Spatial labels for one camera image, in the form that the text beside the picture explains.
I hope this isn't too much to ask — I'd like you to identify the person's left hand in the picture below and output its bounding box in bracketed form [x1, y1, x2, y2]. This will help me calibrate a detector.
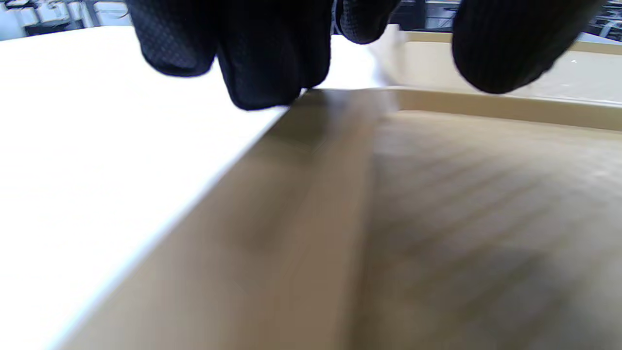
[125, 0, 603, 111]

